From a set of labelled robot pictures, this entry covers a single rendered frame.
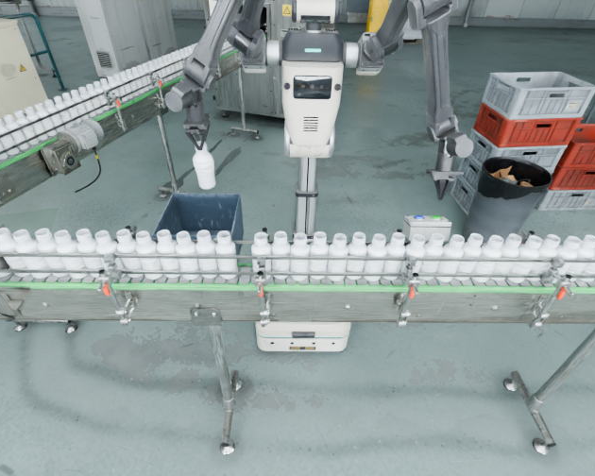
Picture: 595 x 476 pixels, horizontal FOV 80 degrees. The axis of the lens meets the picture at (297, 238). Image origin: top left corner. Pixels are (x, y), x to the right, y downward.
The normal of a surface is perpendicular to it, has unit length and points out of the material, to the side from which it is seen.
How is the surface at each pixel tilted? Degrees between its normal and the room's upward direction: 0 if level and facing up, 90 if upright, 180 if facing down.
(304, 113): 90
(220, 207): 90
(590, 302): 90
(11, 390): 0
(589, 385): 0
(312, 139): 90
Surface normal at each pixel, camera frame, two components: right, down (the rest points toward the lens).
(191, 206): 0.01, 0.63
